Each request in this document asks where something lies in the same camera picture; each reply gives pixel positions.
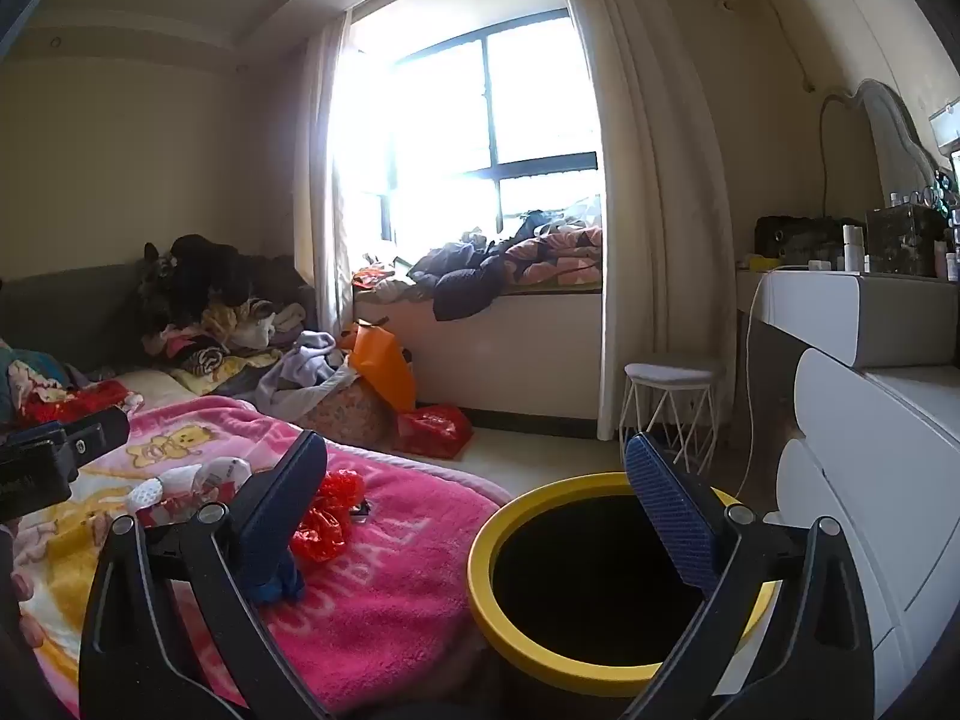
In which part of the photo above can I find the red crinkled plastic wrapper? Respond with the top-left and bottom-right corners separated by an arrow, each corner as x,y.
291,469 -> 367,563

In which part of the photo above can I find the white tissue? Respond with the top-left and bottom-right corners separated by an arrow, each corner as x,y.
126,465 -> 203,511

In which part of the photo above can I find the pink patterned quilt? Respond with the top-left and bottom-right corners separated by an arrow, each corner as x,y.
501,225 -> 605,290

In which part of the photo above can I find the orange bag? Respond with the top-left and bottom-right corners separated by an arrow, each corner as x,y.
341,319 -> 418,410

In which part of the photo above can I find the white vanity table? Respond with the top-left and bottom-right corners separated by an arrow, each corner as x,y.
735,270 -> 960,370

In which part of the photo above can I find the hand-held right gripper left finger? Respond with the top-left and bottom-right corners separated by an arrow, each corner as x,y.
79,429 -> 331,720

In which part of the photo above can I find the pink printed blanket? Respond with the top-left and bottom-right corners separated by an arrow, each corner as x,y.
0,394 -> 511,720

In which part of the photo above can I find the white drawer cabinet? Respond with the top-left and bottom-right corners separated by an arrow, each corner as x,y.
772,349 -> 960,717

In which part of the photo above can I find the yellow-rimmed black trash bin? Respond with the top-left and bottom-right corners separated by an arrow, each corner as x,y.
466,471 -> 781,680

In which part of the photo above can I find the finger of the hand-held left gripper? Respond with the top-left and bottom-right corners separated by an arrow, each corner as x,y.
58,405 -> 133,479

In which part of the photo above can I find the floral fabric bag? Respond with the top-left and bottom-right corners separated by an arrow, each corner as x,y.
296,375 -> 392,452

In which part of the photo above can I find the grey white garment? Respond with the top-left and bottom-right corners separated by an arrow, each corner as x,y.
255,330 -> 355,412

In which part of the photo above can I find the white wire-frame stool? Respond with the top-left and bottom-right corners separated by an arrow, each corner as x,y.
624,360 -> 725,470

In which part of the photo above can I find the dark storage box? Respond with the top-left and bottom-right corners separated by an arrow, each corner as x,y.
866,202 -> 950,278

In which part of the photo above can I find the black fuzzy clothing heap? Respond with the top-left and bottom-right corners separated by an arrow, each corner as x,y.
135,234 -> 313,338

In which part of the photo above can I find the orange green cloth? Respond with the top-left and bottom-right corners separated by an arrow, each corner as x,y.
352,255 -> 418,306

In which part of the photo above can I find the white window seat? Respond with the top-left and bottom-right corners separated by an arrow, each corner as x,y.
352,285 -> 605,421

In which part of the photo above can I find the person's left hand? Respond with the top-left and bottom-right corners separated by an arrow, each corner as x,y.
0,568 -> 47,650

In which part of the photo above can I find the wide white curtain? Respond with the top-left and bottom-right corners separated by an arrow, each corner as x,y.
551,0 -> 740,442

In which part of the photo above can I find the red cloth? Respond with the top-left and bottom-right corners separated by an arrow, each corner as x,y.
15,379 -> 130,427

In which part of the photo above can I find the white red-print packet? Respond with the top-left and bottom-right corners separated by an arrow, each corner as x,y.
191,457 -> 252,503

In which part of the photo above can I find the silver-framed vanity mirror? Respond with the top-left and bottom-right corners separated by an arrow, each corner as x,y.
820,79 -> 947,212

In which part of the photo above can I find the narrow white curtain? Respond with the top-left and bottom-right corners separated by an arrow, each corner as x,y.
292,11 -> 355,337

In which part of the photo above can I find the black bag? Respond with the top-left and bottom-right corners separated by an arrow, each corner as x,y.
754,215 -> 868,275

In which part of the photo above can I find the white cable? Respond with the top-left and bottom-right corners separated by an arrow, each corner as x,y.
733,262 -> 812,503

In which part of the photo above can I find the grey bed headboard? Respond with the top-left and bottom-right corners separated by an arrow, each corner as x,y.
0,262 -> 151,383

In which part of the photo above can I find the red plastic bag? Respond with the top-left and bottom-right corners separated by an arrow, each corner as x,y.
396,405 -> 474,461

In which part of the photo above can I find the dark blue jacket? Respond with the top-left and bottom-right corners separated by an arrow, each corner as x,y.
409,240 -> 512,323

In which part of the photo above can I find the colourful printed cloth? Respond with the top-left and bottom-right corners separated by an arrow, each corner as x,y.
0,341 -> 80,421

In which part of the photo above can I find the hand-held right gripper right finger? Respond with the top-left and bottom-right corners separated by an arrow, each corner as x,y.
622,431 -> 876,720

